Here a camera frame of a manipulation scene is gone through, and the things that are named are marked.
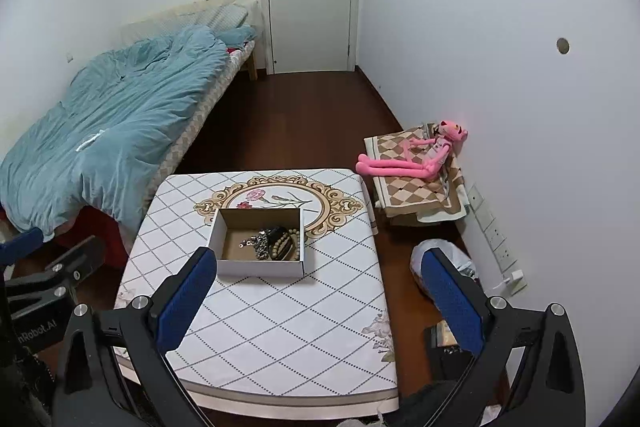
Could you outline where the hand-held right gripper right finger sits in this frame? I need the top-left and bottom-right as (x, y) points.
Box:
(420, 249), (587, 427)

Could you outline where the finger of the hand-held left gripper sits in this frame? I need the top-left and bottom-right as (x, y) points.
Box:
(4, 234), (108, 304)
(0, 227), (44, 267)

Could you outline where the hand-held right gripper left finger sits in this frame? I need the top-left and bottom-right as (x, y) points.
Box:
(52, 247), (236, 427)

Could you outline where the cardboard box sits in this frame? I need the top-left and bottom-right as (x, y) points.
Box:
(207, 207), (306, 279)

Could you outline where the wooden bead bracelet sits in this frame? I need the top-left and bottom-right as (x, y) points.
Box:
(267, 229), (302, 261)

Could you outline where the tissue box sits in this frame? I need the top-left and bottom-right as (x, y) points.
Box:
(424, 320), (476, 380)

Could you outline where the white printed plastic bag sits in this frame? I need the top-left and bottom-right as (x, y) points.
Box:
(410, 238), (478, 303)

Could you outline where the white power strip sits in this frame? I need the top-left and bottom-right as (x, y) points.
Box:
(467, 184), (528, 295)

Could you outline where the table with patterned cloth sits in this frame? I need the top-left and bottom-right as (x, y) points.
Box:
(114, 168), (400, 414)

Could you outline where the brown checkered folded blanket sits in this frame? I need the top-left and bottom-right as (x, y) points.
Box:
(364, 122), (471, 227)

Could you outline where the pink plush toy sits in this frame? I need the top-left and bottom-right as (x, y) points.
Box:
(356, 119), (469, 181)

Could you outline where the blue duvet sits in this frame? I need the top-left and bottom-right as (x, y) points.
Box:
(0, 26), (253, 243)

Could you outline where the bed with checkered mattress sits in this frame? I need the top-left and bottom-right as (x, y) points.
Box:
(0, 0), (262, 269)

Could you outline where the cream pillow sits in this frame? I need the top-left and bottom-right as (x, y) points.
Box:
(120, 0), (252, 40)

